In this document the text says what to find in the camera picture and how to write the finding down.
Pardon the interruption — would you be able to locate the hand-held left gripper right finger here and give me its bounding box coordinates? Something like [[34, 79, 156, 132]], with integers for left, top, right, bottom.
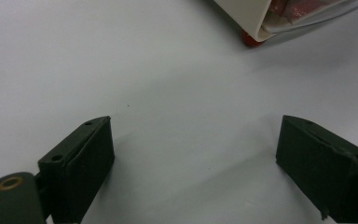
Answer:
[[275, 114, 358, 224]]

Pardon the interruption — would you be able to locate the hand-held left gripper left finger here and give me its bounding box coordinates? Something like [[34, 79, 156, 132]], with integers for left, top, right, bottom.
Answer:
[[37, 116, 116, 224]]

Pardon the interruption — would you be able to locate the cream container with red knobs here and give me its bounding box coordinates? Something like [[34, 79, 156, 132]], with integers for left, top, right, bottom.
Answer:
[[213, 0, 358, 49]]

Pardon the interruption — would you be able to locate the red shiny packet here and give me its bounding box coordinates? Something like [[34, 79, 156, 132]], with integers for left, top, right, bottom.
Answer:
[[268, 0, 339, 23]]

